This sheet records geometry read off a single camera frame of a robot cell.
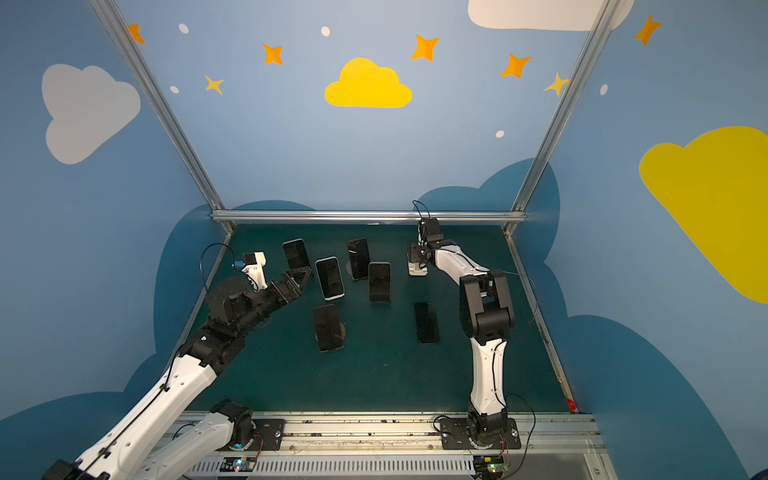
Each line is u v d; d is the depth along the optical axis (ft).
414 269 3.51
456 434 2.44
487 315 1.89
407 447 2.42
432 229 2.74
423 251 2.58
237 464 2.32
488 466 2.34
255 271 2.17
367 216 4.13
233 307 1.76
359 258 3.57
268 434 2.45
